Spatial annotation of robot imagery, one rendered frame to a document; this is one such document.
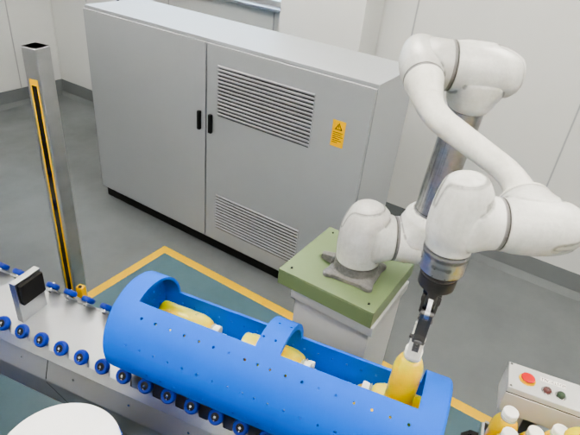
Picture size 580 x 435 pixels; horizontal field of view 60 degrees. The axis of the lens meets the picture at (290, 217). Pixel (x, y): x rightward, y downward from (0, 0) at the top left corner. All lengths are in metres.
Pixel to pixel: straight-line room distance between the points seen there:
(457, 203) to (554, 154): 2.83
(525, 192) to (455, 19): 2.74
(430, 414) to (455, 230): 0.47
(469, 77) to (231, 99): 1.88
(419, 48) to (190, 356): 0.96
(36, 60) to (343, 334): 1.32
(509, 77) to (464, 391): 1.99
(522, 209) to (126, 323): 0.98
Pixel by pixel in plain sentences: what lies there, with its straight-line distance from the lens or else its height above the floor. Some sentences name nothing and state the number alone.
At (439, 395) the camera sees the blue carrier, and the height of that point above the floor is 1.23.
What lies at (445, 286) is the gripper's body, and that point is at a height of 1.55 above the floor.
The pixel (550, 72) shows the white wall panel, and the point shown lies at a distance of 3.62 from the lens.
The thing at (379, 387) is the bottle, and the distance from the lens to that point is 1.38.
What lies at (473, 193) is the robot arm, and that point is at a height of 1.76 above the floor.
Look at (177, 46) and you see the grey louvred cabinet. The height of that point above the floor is 1.36.
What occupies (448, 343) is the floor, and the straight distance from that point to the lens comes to 3.27.
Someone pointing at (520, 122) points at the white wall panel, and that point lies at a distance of 3.71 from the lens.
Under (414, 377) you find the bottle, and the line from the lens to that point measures 1.22.
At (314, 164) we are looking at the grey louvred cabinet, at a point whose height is 0.93.
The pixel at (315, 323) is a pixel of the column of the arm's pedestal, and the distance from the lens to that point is 1.85.
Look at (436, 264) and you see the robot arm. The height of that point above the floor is 1.60.
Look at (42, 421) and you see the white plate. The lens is 1.44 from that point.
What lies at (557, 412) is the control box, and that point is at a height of 1.07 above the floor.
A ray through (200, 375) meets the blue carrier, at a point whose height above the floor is 1.14.
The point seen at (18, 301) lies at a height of 1.02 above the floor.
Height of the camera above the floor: 2.15
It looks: 32 degrees down
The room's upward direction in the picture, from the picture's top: 6 degrees clockwise
